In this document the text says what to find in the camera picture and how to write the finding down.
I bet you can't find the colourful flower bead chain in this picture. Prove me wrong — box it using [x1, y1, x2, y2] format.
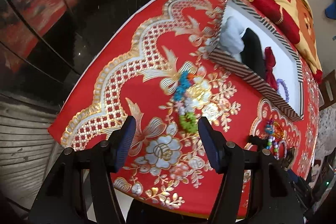
[172, 70, 199, 134]

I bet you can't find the multicolour round bead bracelet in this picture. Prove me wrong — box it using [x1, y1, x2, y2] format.
[265, 134, 288, 162]

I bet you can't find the purple bead bracelet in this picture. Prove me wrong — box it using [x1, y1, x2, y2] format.
[275, 78, 291, 104]

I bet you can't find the brown lace hair bow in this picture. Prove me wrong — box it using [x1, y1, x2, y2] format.
[279, 147, 295, 170]

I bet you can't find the black thin scrunchie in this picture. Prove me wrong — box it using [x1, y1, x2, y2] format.
[248, 135, 268, 151]

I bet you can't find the red floral bedspread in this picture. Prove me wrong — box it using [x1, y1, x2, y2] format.
[49, 0, 319, 218]

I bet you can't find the striped white tray box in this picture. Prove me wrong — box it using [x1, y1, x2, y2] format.
[208, 0, 304, 121]

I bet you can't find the dark red satin bow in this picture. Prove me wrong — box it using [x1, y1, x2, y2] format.
[264, 47, 278, 90]

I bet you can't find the light blue fluffy scrunchie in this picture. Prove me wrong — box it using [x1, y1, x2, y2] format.
[219, 16, 245, 55]

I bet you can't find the wooden chair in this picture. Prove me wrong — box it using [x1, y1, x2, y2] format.
[319, 75, 335, 111]

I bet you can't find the red yellow patchwork blanket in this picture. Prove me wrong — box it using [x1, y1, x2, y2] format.
[248, 0, 323, 84]

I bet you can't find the blue hanging cloth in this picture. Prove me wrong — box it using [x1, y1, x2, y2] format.
[325, 1, 336, 20]

